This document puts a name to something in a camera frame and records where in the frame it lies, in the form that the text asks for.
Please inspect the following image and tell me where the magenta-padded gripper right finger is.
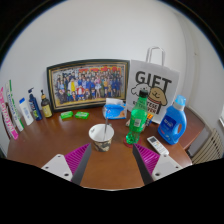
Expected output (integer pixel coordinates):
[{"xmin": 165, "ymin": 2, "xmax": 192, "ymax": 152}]
[{"xmin": 132, "ymin": 143, "xmax": 184, "ymax": 186}]

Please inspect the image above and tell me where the green plastic drink bottle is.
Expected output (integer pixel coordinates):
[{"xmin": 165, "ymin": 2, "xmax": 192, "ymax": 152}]
[{"xmin": 125, "ymin": 89, "xmax": 149, "ymax": 145}]

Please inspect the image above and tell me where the white bottle with blue cap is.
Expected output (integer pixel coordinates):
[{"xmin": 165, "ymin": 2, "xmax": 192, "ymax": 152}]
[{"xmin": 18, "ymin": 97, "xmax": 35, "ymax": 127}]

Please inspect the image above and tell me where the framed group photo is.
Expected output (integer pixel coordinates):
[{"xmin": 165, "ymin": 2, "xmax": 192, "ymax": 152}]
[{"xmin": 46, "ymin": 59, "xmax": 131, "ymax": 113}]

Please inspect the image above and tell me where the blue detergent bottle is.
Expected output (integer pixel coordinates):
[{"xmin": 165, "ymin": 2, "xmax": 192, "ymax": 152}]
[{"xmin": 157, "ymin": 94, "xmax": 188, "ymax": 146}]

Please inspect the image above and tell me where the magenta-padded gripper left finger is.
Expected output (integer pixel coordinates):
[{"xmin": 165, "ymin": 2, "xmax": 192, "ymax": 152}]
[{"xmin": 41, "ymin": 143, "xmax": 93, "ymax": 186}]

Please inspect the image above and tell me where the white remote control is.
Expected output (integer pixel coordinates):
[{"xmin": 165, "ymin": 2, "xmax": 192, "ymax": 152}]
[{"xmin": 146, "ymin": 135, "xmax": 170, "ymax": 156}]

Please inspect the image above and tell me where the blue tissue pack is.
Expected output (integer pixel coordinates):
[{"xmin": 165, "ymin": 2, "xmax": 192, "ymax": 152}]
[{"xmin": 102, "ymin": 98, "xmax": 128, "ymax": 120}]

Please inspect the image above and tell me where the brown pump bottle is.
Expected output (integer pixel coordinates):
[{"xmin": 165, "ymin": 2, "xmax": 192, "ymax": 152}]
[{"xmin": 40, "ymin": 89, "xmax": 54, "ymax": 119}]

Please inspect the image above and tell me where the thin grey stirring stick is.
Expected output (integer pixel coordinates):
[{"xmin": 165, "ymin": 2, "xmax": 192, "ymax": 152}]
[{"xmin": 103, "ymin": 114, "xmax": 110, "ymax": 141}]

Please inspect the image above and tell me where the small green packet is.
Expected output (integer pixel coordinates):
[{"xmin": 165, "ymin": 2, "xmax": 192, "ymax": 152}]
[
  {"xmin": 60, "ymin": 110, "xmax": 74, "ymax": 120},
  {"xmin": 74, "ymin": 111, "xmax": 90, "ymax": 120}
]

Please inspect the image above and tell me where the round red coaster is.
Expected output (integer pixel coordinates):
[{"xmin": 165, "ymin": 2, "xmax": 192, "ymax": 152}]
[{"xmin": 122, "ymin": 134, "xmax": 143, "ymax": 148}]

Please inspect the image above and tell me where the white radiator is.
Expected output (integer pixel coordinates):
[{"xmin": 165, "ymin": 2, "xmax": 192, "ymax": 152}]
[{"xmin": 191, "ymin": 128, "xmax": 224, "ymax": 165}]

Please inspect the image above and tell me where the patterned paper cup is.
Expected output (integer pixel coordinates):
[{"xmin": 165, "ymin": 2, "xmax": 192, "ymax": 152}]
[{"xmin": 88, "ymin": 123, "xmax": 115, "ymax": 153}]

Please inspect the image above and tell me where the white paper gift bag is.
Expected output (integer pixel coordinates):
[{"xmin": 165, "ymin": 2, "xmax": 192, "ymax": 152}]
[{"xmin": 125, "ymin": 46, "xmax": 181, "ymax": 125}]

